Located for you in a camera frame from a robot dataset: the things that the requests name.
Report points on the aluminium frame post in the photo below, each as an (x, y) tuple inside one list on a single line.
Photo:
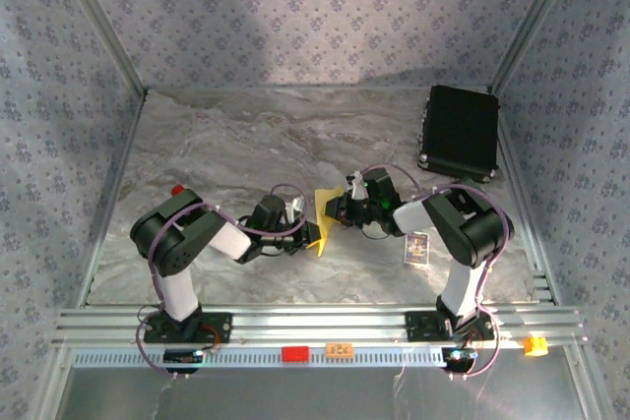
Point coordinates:
[(102, 21), (532, 21)]

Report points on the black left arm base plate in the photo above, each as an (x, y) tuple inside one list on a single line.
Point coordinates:
[(221, 329)]

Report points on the orange plastic block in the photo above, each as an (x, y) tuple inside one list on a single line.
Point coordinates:
[(535, 345)]

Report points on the red label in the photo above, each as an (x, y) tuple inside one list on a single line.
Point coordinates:
[(295, 354)]

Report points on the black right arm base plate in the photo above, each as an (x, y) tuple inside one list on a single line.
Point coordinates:
[(423, 326)]

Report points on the playing card box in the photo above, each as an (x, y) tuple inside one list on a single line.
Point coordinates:
[(416, 248)]

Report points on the yellow paper sheet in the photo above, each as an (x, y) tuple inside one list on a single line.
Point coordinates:
[(325, 198)]

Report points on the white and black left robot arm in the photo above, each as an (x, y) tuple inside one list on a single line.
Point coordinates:
[(231, 243)]

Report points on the aluminium mounting rail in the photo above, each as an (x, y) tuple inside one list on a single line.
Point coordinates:
[(320, 324)]

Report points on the small circuit board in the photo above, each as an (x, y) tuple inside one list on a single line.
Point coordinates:
[(182, 357), (458, 356)]

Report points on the orange label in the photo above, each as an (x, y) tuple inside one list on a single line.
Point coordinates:
[(339, 350)]

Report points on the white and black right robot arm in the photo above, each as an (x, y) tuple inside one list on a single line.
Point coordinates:
[(411, 216)]

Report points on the black hard case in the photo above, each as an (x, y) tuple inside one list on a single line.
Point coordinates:
[(460, 132)]

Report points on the aluminium table side rail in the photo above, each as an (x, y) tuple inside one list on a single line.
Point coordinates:
[(532, 223), (112, 194)]

